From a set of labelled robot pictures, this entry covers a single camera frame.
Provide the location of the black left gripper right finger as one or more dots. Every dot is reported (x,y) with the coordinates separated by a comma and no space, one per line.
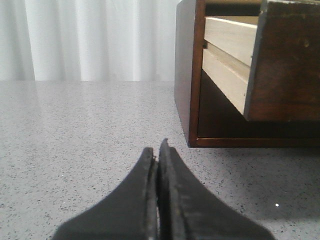
(189,211)

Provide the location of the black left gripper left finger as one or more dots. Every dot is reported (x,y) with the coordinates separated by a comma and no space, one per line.
(129,212)

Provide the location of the wooden drawer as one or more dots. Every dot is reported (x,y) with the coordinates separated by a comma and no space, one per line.
(264,56)

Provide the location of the dark wooden drawer cabinet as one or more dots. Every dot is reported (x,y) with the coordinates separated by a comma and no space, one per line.
(208,118)

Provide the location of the white curtain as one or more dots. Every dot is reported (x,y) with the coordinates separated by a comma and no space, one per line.
(87,40)

